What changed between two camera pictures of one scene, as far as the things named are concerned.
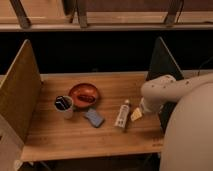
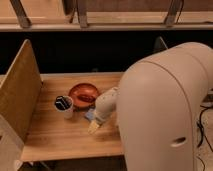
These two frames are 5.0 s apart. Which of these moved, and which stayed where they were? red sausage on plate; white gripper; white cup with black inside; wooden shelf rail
Moved: white gripper
Stayed: red sausage on plate; wooden shelf rail; white cup with black inside
